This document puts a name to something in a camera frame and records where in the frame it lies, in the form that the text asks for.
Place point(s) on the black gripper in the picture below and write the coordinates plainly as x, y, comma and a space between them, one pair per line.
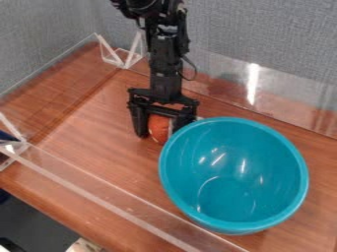
162, 98

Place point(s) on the red white toy mushroom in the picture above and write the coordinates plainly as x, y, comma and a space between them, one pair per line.
161, 128

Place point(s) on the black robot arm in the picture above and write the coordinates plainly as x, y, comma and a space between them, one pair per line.
163, 20

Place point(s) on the blue plastic bowl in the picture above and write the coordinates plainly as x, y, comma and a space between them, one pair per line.
233, 174

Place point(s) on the clear acrylic corner bracket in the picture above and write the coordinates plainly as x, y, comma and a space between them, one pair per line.
123, 58

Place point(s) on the clear acrylic left wall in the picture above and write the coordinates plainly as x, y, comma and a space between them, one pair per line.
87, 43

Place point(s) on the clear acrylic wall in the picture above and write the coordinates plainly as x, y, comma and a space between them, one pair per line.
93, 204
87, 43
280, 95

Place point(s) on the clear acrylic front wall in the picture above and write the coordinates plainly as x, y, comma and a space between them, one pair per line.
93, 204

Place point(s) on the clear acrylic back wall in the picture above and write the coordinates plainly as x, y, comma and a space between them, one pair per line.
280, 95

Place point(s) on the clear acrylic left bracket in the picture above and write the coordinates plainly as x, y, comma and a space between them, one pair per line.
11, 141

